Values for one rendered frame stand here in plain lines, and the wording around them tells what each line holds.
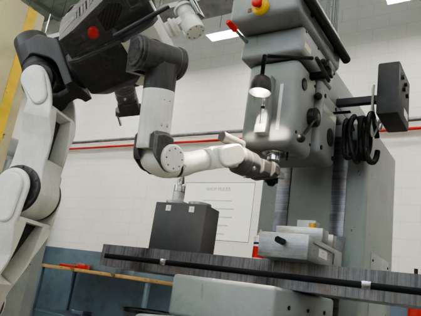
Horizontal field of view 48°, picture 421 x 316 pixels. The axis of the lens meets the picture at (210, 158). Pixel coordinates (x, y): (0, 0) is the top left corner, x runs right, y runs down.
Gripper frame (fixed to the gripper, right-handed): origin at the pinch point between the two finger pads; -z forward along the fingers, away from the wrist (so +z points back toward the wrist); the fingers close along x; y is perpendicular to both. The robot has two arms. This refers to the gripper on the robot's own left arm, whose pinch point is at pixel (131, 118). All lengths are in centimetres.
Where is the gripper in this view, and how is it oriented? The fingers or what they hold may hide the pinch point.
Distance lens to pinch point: 207.9
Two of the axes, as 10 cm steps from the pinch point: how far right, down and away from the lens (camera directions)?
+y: -0.8, -6.8, 7.3
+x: 9.9, -1.1, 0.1
